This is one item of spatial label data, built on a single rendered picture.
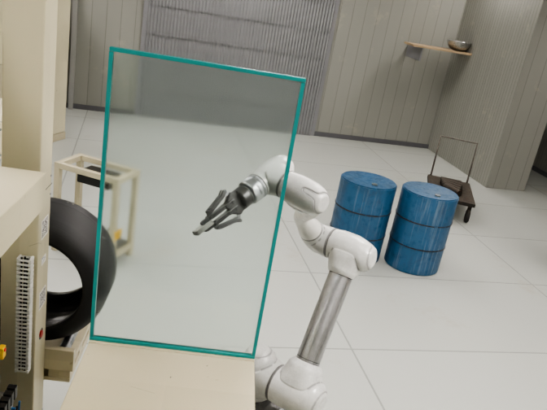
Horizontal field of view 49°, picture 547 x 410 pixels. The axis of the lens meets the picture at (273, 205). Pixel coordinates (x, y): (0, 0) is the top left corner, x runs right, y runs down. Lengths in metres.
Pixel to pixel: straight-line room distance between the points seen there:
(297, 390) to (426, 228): 3.68
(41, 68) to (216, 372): 1.11
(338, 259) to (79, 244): 1.03
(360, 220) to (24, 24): 4.27
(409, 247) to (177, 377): 4.27
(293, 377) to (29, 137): 1.32
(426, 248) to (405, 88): 5.65
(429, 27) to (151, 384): 9.85
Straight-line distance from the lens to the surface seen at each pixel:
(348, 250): 2.43
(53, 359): 2.65
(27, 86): 2.09
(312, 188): 1.96
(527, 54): 9.67
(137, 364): 2.00
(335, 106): 10.83
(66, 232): 2.47
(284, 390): 2.47
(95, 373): 1.96
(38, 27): 2.05
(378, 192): 5.72
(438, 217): 5.90
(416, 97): 11.35
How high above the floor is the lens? 2.46
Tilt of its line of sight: 20 degrees down
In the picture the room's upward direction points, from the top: 10 degrees clockwise
